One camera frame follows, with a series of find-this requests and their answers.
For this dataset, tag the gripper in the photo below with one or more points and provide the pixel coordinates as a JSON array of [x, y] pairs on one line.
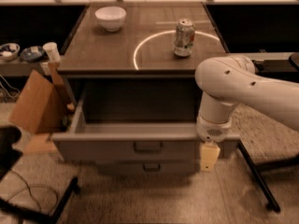
[[212, 130]]

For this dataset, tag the grey top drawer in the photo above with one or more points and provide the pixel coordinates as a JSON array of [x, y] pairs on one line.
[[133, 120]]

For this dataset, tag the grey drawer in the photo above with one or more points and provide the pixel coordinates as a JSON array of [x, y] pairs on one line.
[[133, 120], [149, 167]]

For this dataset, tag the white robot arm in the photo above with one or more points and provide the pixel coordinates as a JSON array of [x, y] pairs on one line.
[[227, 82]]

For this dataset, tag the grey drawer cabinet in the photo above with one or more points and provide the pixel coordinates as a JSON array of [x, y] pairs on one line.
[[142, 48]]

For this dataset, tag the grey bottom drawer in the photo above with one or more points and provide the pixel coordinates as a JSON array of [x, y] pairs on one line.
[[149, 167]]

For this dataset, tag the black right stand leg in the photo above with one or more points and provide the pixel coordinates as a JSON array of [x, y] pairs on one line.
[[258, 168]]

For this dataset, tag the white ceramic bowl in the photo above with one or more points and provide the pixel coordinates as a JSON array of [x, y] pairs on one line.
[[111, 18]]

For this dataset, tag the brown cardboard box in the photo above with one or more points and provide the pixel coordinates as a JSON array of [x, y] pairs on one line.
[[42, 109]]

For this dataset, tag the white paper cup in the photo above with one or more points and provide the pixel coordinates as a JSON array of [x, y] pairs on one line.
[[52, 51]]

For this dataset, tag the black chair seat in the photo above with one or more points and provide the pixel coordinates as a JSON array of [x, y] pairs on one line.
[[9, 135]]

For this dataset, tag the blue bowl with paper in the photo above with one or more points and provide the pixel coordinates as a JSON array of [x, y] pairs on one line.
[[32, 54]]

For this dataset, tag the blue patterned bowl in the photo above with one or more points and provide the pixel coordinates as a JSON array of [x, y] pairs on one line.
[[9, 51]]

